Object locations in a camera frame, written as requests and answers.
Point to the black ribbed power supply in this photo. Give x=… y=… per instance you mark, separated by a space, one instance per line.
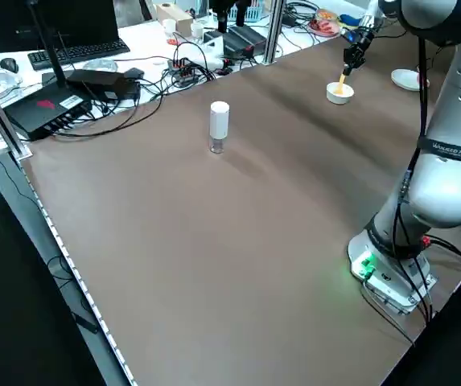
x=244 y=40

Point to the black stand pole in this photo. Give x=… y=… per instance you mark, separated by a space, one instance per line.
x=49 y=44

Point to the white cup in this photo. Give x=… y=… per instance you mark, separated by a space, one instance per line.
x=198 y=30
x=168 y=26

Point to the clear plastic dish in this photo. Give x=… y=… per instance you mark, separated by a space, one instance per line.
x=100 y=65

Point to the white plate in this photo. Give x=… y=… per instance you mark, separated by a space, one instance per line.
x=403 y=78

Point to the orange oil brush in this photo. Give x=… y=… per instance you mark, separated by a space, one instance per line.
x=342 y=80

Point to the black keyboard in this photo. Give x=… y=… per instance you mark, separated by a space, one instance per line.
x=77 y=53

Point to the black monitor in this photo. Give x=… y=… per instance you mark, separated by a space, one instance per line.
x=73 y=20

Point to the pink plate with food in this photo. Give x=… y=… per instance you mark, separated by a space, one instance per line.
x=324 y=26

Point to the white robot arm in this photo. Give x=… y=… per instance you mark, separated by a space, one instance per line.
x=370 y=14
x=443 y=189

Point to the grey hub with plugs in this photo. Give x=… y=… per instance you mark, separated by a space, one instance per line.
x=182 y=70

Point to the black power adapter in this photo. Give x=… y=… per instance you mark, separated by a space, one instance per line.
x=101 y=82

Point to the black computer box red logo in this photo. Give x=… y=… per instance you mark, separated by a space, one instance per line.
x=41 y=112

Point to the cardboard box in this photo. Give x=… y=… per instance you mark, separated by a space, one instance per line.
x=174 y=16

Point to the light blue plastic basket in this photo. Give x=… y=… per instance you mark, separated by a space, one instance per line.
x=256 y=11

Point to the white oil pot clear base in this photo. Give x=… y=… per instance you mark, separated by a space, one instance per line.
x=219 y=124

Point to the dark computer mouse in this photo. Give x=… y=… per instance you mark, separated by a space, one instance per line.
x=9 y=65

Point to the blue sponge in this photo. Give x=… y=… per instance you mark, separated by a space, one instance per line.
x=348 y=18

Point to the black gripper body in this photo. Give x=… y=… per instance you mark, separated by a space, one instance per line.
x=363 y=40

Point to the white bowl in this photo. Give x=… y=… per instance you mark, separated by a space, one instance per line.
x=340 y=98

